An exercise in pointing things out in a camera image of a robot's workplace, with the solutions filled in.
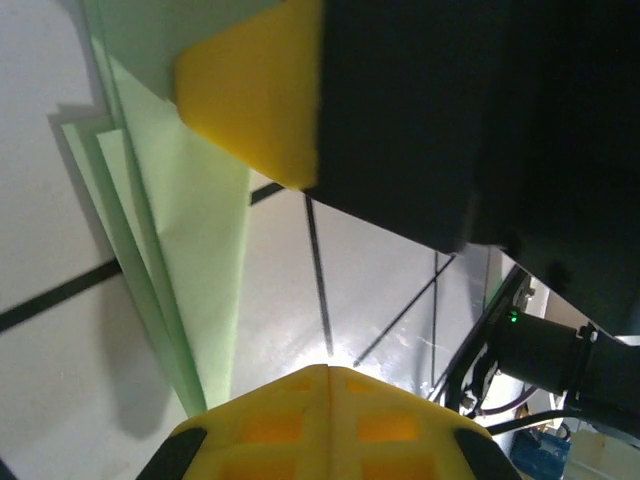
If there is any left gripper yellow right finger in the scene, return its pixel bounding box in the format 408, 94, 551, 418
327, 366, 522, 480

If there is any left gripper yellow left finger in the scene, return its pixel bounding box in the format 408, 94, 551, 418
133, 364, 329, 480

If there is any light green cloth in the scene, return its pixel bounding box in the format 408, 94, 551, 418
61, 0, 289, 417

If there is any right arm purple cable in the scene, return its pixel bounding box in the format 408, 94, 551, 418
477, 388, 539, 417

